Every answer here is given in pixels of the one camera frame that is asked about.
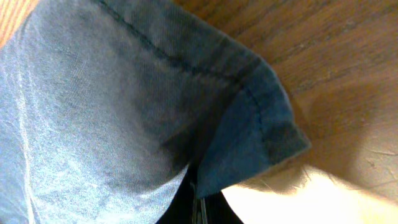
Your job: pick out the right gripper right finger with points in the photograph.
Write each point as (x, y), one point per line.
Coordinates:
(214, 209)

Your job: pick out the dark blue denim shorts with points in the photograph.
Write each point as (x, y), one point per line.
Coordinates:
(104, 102)

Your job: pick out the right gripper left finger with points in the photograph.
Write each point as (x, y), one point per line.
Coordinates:
(180, 197)

